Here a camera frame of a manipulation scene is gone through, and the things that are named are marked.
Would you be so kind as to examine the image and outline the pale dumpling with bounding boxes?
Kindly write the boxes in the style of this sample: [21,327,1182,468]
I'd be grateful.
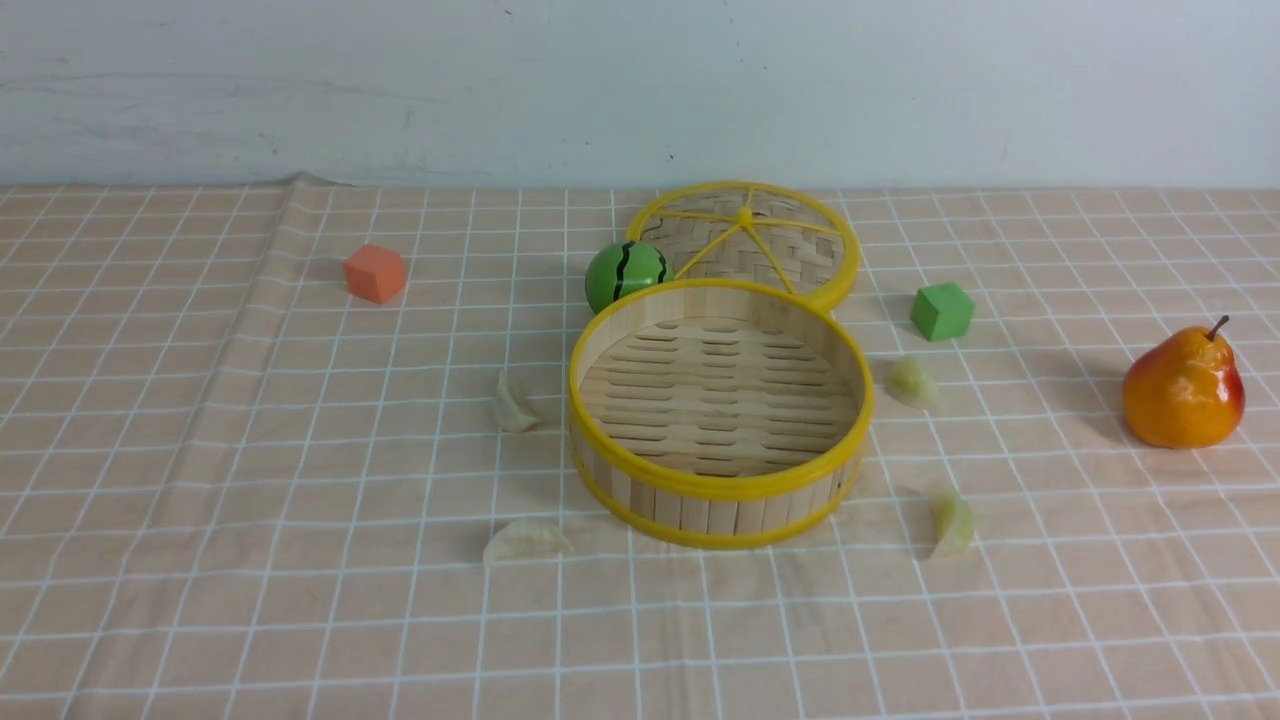
[483,518,575,566]
[492,372,541,433]

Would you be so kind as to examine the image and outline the bamboo steamer tray yellow rim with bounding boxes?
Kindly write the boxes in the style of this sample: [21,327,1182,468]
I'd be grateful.
[566,279,876,550]

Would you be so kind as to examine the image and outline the woven bamboo steamer lid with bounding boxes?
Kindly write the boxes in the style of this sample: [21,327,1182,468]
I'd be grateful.
[625,181,861,313]

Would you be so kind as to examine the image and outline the green watermelon ball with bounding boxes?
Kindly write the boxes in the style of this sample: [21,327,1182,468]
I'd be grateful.
[584,240,673,314]

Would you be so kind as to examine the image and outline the greenish dumpling right upper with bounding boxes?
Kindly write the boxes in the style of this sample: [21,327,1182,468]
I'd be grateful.
[883,356,945,413]

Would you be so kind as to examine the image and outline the greenish dumpling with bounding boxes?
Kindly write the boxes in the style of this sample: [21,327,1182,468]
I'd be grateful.
[929,489,975,561]
[883,356,945,413]

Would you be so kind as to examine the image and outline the orange foam cube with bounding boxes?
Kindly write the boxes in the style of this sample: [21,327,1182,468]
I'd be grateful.
[342,243,408,305]

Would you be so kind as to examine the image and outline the green foam cube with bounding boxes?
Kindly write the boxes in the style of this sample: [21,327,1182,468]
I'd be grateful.
[910,282,977,342]

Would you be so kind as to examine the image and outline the greenish dumpling right lower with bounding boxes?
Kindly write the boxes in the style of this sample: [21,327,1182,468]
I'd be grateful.
[929,489,975,561]

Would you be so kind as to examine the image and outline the peach checkered tablecloth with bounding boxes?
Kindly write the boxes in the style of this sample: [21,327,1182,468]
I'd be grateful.
[1,178,1279,719]

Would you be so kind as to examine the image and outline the orange yellow toy pear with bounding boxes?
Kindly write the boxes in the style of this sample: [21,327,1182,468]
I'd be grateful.
[1123,315,1245,448]

